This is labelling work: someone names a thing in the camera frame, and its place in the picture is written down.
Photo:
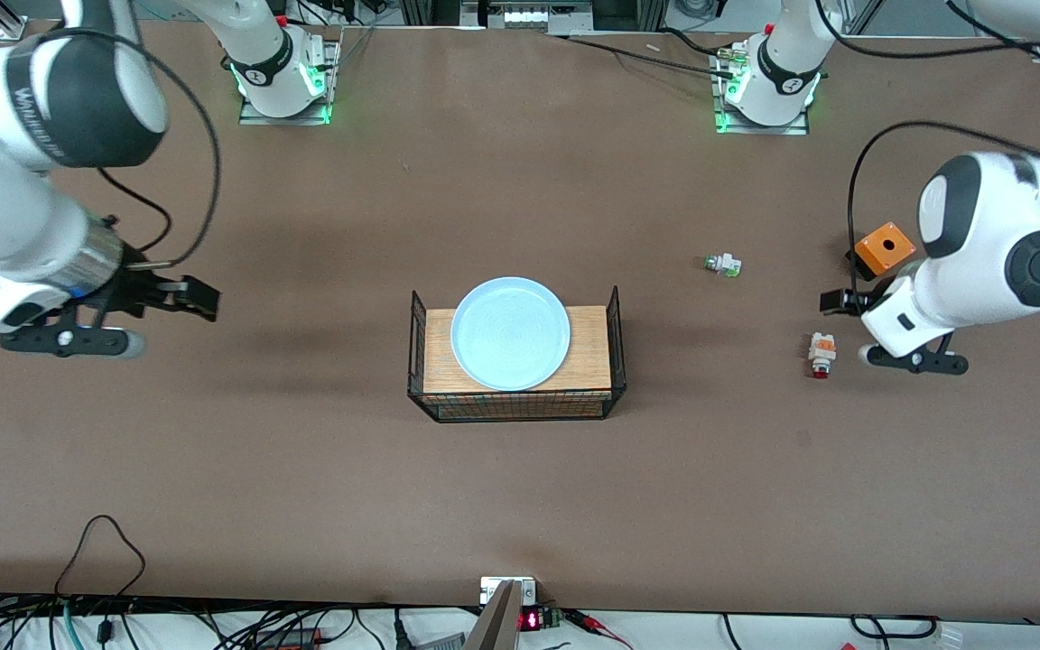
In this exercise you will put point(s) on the black left camera bracket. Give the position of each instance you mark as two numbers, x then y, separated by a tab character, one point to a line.
926	363

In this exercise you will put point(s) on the aluminium frame structure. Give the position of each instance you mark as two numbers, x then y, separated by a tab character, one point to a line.
529	13

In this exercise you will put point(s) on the red push button switch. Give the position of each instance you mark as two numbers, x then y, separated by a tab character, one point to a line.
822	350

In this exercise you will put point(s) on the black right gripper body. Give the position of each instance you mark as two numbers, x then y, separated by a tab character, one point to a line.
143	291

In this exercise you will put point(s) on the red digit display module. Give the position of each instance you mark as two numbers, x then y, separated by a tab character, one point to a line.
533	620

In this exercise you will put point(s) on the red black clip lead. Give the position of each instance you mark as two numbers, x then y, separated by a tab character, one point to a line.
597	625

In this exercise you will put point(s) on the light blue plate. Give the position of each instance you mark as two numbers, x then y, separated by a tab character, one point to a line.
510	333

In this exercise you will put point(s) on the grey camera mount pole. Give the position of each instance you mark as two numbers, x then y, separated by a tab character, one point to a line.
497	627

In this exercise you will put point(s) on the black camera bracket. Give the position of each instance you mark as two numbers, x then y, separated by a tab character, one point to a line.
60	338
926	363

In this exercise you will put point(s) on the silver camera mount bracket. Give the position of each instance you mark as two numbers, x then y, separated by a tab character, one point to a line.
495	589

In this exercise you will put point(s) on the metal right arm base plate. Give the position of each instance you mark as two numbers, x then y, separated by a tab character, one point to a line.
285	118

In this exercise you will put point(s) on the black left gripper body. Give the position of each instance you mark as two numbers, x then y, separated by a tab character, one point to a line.
852	301

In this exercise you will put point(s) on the black right camera bracket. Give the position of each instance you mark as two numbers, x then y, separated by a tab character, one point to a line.
60	338

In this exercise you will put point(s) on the silver corner bracket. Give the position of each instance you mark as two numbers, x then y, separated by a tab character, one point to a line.
13	29

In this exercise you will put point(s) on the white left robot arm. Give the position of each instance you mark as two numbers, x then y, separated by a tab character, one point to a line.
980	271

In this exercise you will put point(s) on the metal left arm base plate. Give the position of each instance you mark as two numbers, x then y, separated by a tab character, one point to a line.
759	128

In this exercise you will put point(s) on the green push button switch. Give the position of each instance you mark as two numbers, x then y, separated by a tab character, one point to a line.
724	264

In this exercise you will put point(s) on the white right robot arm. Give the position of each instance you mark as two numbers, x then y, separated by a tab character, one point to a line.
5	208

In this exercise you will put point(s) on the orange button enclosure box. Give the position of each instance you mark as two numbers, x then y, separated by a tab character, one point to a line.
886	246

